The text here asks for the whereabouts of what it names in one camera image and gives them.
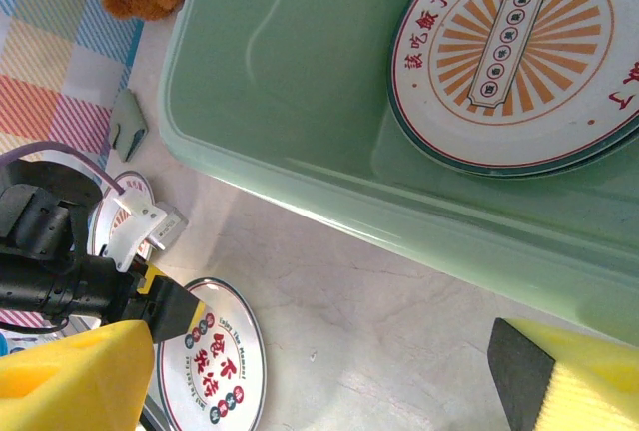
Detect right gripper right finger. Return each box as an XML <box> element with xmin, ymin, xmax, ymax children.
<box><xmin>486</xmin><ymin>316</ymin><xmax>639</xmax><ymax>431</ymax></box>

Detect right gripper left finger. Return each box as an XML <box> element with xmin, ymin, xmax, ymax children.
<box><xmin>0</xmin><ymin>319</ymin><xmax>154</xmax><ymax>431</ymax></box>

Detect white plate red Chinese characters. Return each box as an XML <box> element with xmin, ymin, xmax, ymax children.
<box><xmin>155</xmin><ymin>276</ymin><xmax>269</xmax><ymax>431</ymax></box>

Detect white plate orange sunburst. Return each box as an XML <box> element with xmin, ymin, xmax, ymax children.
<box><xmin>386</xmin><ymin>0</ymin><xmax>639</xmax><ymax>178</ymax></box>
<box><xmin>88</xmin><ymin>170</ymin><xmax>157</xmax><ymax>262</ymax></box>

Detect green plastic bin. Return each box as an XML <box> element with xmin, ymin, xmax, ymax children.
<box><xmin>157</xmin><ymin>0</ymin><xmax>639</xmax><ymax>352</ymax></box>

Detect small green plastic clip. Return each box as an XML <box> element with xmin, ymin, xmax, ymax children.
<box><xmin>108</xmin><ymin>89</ymin><xmax>150</xmax><ymax>163</ymax></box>

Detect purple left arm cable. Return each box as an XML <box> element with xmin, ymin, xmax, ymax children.
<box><xmin>0</xmin><ymin>141</ymin><xmax>124</xmax><ymax>196</ymax></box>

